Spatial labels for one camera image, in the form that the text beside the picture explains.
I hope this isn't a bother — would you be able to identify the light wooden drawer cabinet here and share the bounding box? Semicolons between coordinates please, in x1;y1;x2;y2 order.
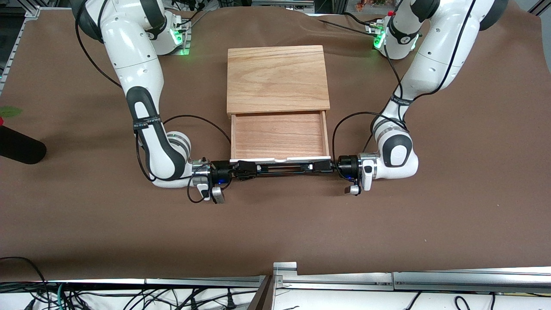
226;45;331;120

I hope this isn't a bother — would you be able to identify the black metal drawer handle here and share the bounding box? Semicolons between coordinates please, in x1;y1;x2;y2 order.
255;162;316;177

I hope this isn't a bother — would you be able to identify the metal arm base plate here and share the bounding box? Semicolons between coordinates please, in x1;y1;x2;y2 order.
171;15;192;56
365;19;387;50

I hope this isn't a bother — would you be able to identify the aluminium frame profile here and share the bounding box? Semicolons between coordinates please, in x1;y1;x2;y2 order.
528;0;551;16
0;5;42;96

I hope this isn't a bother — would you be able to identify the black base cable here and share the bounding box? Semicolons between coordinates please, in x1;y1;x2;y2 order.
318;12;379;34

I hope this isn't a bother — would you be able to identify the brown table cover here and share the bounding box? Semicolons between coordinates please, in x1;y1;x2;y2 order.
0;0;551;282

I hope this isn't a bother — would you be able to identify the brown angled bar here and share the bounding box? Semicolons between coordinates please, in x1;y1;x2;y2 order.
247;276;276;310

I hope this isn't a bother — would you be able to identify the aluminium frame rail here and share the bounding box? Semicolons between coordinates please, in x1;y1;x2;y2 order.
145;276;266;288
275;272;395;291
393;267;551;294

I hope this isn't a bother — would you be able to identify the black cylindrical object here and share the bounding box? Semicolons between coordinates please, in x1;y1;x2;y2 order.
0;126;47;165

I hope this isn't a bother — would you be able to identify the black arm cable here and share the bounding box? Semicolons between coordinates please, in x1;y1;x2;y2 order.
186;161;212;204
157;114;233;148
331;112;408;167
382;0;477;126
75;0;124;90

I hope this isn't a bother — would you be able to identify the white-fronted wooden drawer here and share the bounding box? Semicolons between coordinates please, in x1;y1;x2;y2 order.
229;110;332;166

